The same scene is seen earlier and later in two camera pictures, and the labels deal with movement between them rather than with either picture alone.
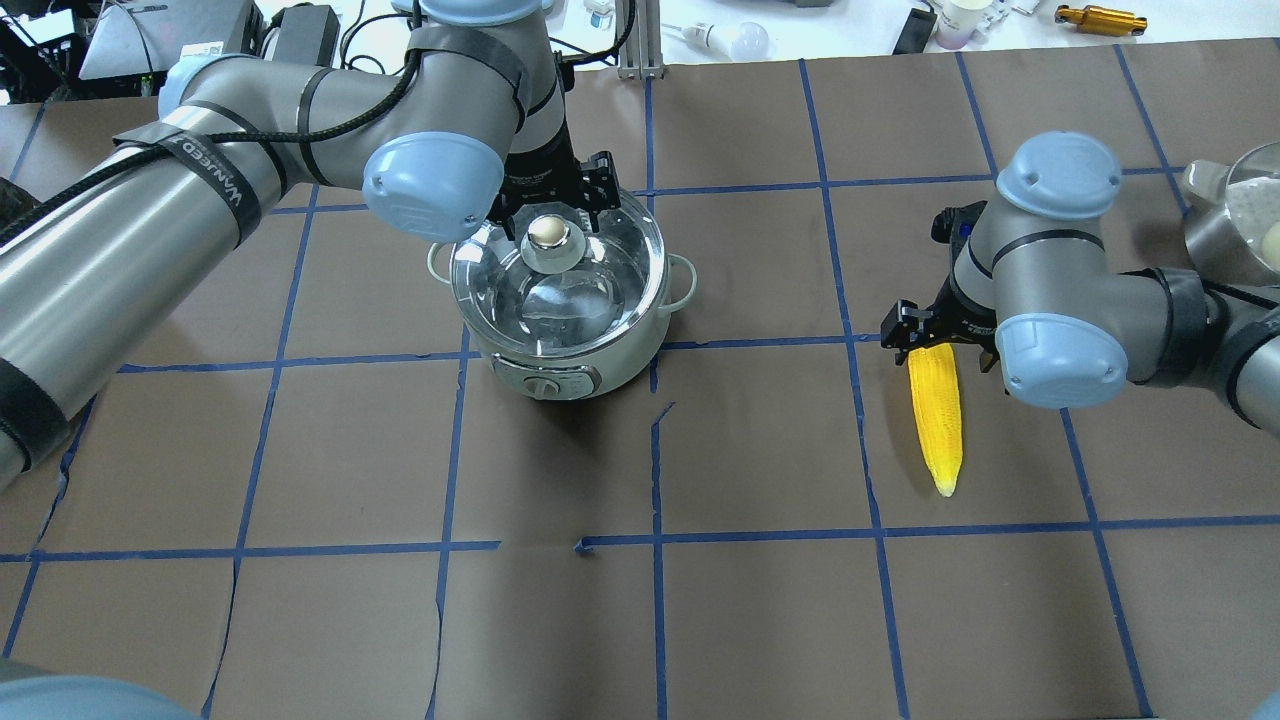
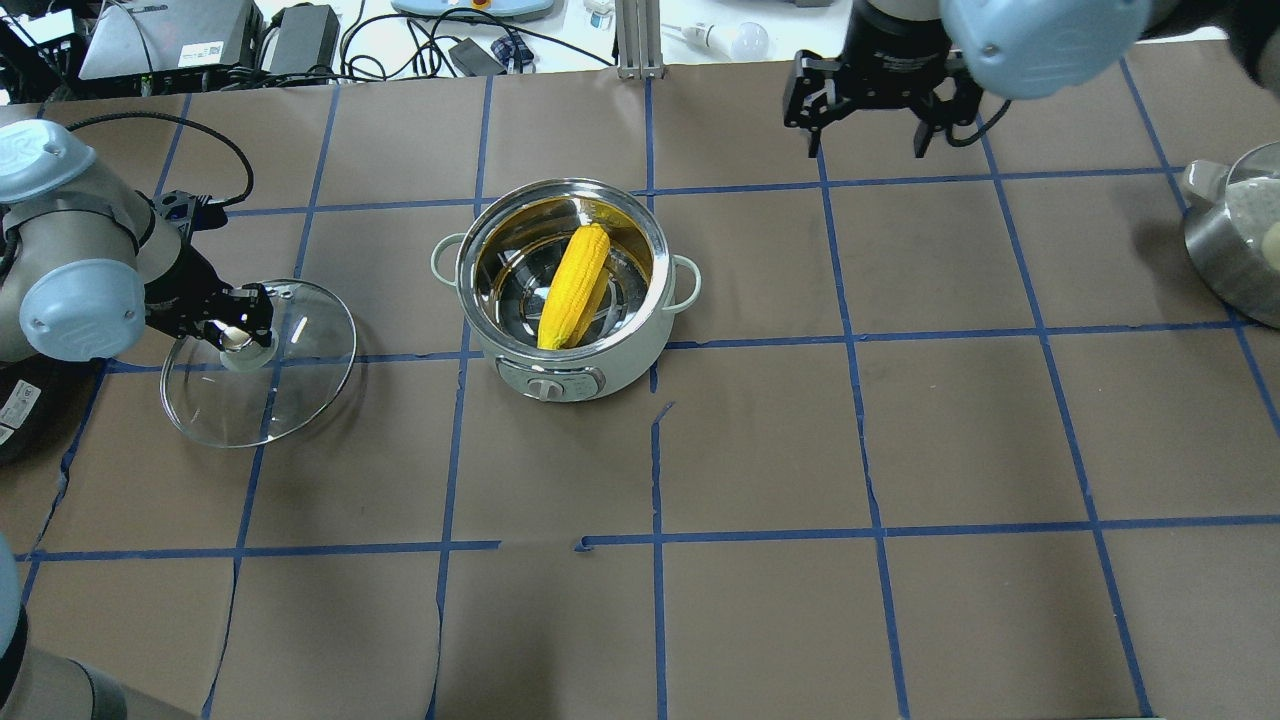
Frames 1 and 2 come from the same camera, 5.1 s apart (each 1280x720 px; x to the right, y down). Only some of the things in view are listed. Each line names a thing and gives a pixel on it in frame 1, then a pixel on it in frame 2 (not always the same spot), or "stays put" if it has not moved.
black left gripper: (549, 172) → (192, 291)
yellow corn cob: (936, 392) → (577, 290)
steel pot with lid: (1232, 226) stays put
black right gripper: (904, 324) → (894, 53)
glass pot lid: (561, 289) → (257, 396)
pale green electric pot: (561, 309) stays put
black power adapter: (308, 34) stays put
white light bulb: (745, 41) stays put
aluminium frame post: (641, 52) stays put
